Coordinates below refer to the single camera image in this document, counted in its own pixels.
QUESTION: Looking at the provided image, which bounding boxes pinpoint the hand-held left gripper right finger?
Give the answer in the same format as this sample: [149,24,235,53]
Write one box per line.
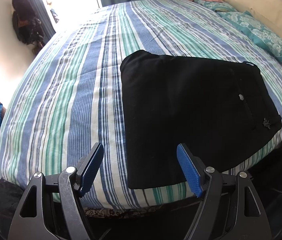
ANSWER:
[176,143,273,240]

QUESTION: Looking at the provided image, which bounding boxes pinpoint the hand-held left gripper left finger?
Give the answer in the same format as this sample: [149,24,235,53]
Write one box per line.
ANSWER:
[7,142,105,240]

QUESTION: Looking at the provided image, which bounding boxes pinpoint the black pants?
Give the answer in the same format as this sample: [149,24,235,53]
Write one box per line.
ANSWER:
[120,50,282,190]

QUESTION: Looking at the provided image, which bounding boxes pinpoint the patterned bed skirt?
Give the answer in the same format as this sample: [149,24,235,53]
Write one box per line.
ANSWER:
[83,205,161,217]

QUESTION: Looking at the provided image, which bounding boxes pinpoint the striped blue green bedspread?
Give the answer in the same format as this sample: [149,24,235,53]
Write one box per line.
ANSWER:
[0,0,282,209]

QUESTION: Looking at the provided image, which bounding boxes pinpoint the dark cloth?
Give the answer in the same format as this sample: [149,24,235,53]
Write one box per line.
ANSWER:
[0,179,31,230]

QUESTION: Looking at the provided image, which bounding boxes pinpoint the teal floral pillow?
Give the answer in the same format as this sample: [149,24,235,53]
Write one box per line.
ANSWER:
[193,0,238,13]
[216,10,282,64]

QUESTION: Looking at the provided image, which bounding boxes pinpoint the cream padded headboard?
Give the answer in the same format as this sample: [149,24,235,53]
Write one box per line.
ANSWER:
[207,0,282,55]

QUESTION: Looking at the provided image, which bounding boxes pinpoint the dark hanging bag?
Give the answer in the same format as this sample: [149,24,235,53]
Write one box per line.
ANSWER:
[9,0,44,54]

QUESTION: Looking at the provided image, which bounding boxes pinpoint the bright window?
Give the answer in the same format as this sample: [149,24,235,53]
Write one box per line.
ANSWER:
[36,0,102,30]

